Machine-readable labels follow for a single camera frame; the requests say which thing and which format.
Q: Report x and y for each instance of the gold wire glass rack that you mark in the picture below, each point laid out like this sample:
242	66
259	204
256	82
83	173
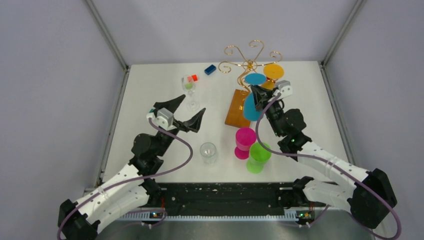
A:
235	117

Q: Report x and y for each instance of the pink plastic wine glass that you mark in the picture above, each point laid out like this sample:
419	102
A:
245	137

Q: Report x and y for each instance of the orange red toy block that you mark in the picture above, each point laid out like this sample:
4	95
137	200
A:
192	78

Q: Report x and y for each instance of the light green toy block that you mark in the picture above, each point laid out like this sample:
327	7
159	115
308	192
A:
188	86

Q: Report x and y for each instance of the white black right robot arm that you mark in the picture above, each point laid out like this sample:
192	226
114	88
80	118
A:
367	195

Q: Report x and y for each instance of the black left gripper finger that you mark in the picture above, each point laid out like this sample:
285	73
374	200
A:
171	105
194	124

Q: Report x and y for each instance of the clear glass tumbler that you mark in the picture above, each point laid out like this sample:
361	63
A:
208	152

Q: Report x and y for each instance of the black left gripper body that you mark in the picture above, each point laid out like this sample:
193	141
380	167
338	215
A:
179	126

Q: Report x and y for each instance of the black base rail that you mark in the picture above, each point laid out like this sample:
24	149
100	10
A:
239	200

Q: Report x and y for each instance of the green plastic wine glass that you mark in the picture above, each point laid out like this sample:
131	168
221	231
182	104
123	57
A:
257	159

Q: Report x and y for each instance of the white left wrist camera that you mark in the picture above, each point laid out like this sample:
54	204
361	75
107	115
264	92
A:
154	117

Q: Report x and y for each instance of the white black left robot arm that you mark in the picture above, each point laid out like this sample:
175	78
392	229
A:
134	184

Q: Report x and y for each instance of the yellow plastic wine glass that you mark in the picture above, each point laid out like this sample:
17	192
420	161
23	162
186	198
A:
273	72

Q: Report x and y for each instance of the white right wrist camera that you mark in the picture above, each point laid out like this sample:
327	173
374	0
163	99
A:
282	89

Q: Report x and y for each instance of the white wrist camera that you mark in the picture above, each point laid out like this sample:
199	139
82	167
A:
282	89
154	117

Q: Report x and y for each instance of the blue toy brick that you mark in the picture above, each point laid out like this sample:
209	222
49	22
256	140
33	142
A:
210	69

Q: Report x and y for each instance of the clear tall wine glass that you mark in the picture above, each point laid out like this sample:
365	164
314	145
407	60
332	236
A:
192	102

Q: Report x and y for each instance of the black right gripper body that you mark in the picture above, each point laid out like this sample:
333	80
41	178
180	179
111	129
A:
268	105

